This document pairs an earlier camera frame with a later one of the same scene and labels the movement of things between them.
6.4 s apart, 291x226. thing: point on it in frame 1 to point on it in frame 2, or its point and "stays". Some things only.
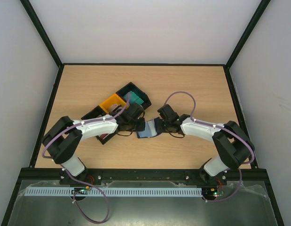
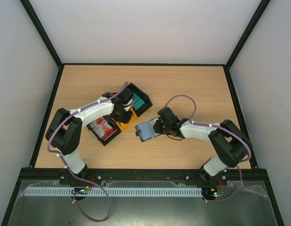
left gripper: [142, 125] to [125, 120]
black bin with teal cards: [137, 95] stays
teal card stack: [133, 98] stays
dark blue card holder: [150, 130] stays
